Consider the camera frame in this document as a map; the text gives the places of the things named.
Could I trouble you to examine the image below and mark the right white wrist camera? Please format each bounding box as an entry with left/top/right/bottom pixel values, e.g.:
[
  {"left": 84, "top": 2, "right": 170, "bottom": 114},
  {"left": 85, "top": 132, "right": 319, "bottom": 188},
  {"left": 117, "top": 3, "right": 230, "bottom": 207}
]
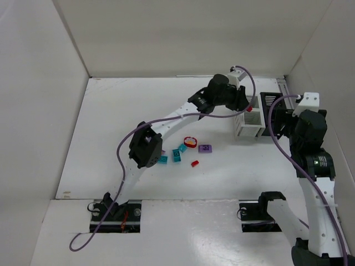
[{"left": 292, "top": 92, "right": 320, "bottom": 117}]

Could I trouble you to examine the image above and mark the red flower lego piece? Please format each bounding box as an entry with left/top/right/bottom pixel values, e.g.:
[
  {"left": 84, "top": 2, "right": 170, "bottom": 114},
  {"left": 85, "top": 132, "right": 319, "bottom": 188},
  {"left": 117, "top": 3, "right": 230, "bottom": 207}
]
[{"left": 184, "top": 136, "right": 197, "bottom": 149}]

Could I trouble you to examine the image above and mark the white slatted container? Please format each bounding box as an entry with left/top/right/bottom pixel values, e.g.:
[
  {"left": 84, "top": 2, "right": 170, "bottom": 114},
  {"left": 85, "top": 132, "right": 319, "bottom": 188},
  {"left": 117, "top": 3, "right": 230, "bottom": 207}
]
[{"left": 234, "top": 94, "right": 266, "bottom": 140}]

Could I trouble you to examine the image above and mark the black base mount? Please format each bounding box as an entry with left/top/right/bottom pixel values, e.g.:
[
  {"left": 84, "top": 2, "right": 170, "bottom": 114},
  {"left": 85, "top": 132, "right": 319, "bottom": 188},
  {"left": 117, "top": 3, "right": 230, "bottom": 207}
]
[
  {"left": 237, "top": 191, "right": 286, "bottom": 233},
  {"left": 87, "top": 193, "right": 142, "bottom": 233}
]

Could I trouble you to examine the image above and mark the purple cable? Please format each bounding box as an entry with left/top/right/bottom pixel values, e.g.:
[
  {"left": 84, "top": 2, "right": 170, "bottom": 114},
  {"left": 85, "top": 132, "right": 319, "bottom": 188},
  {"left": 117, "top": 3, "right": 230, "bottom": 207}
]
[
  {"left": 267, "top": 94, "right": 349, "bottom": 266},
  {"left": 69, "top": 65, "right": 256, "bottom": 252}
]

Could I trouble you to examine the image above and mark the teal tall lego brick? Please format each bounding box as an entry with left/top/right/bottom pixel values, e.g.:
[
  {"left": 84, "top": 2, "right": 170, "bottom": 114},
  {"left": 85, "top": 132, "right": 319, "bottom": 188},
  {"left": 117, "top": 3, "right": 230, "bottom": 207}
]
[{"left": 172, "top": 149, "right": 181, "bottom": 162}]

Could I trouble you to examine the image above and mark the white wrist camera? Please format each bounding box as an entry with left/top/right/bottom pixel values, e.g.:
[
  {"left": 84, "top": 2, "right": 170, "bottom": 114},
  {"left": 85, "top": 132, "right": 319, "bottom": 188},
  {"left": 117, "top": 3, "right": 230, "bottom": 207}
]
[
  {"left": 292, "top": 92, "right": 320, "bottom": 117},
  {"left": 227, "top": 65, "right": 247, "bottom": 89}
]

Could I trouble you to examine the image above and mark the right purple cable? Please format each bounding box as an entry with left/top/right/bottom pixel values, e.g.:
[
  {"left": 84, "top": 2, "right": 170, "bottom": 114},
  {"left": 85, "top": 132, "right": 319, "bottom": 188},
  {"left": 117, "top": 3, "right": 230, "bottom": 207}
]
[{"left": 267, "top": 94, "right": 349, "bottom": 266}]

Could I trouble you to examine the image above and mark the small teal lego brick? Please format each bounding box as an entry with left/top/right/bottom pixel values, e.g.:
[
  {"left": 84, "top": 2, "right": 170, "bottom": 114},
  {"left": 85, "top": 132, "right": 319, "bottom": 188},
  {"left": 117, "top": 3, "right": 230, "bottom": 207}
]
[{"left": 178, "top": 144, "right": 187, "bottom": 153}]

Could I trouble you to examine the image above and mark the purple square lego brick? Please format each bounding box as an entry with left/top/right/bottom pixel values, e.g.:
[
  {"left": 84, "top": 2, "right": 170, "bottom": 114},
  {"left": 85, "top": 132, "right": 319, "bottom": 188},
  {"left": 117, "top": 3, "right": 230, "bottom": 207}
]
[{"left": 198, "top": 144, "right": 212, "bottom": 154}]

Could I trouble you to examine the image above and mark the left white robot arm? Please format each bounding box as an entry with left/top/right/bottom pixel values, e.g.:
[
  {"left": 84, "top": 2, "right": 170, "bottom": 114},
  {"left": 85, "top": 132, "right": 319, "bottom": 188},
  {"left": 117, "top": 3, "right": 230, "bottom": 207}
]
[{"left": 103, "top": 70, "right": 251, "bottom": 218}]

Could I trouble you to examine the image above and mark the teal two-by-three lego brick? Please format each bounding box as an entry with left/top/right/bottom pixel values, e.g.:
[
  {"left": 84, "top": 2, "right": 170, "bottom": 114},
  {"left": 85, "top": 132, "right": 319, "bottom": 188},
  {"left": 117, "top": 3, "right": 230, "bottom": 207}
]
[{"left": 158, "top": 155, "right": 168, "bottom": 165}]

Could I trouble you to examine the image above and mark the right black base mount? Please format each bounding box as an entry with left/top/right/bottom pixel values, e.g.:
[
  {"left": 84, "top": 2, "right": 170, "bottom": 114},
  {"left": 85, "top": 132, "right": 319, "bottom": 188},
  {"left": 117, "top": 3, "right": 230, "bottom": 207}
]
[{"left": 237, "top": 191, "right": 286, "bottom": 233}]

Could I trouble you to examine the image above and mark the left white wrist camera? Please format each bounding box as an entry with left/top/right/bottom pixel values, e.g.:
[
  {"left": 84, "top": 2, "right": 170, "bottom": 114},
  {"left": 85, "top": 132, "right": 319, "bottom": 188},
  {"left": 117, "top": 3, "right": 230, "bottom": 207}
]
[{"left": 227, "top": 65, "right": 247, "bottom": 89}]

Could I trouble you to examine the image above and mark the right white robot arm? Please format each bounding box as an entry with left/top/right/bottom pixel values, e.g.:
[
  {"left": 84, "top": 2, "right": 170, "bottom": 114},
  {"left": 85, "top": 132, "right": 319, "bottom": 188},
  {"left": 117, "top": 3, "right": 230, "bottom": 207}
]
[{"left": 258, "top": 109, "right": 354, "bottom": 265}]

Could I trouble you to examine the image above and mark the small red lego brick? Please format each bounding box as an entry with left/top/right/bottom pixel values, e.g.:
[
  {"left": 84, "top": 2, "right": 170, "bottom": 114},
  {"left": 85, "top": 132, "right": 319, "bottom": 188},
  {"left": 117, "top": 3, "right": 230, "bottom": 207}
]
[{"left": 191, "top": 160, "right": 199, "bottom": 167}]

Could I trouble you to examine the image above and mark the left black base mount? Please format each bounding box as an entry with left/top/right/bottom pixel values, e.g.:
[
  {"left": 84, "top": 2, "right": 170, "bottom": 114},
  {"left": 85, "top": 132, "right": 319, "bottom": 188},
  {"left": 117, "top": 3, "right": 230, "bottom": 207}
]
[{"left": 87, "top": 193, "right": 142, "bottom": 233}]

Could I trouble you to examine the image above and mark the black slatted container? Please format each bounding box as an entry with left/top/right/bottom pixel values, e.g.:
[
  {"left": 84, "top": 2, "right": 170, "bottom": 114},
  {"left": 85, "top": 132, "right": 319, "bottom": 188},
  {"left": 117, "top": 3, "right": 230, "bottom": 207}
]
[{"left": 260, "top": 92, "right": 287, "bottom": 139}]

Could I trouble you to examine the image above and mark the aluminium rail right edge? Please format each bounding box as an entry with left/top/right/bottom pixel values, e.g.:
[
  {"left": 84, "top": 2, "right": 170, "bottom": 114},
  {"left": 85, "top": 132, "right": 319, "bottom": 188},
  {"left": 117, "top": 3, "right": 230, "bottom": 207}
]
[{"left": 276, "top": 78, "right": 294, "bottom": 109}]

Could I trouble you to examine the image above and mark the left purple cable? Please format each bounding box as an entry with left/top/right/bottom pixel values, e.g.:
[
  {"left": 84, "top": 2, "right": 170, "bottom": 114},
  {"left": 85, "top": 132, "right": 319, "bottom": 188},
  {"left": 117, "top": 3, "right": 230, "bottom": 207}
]
[{"left": 69, "top": 65, "right": 256, "bottom": 252}]

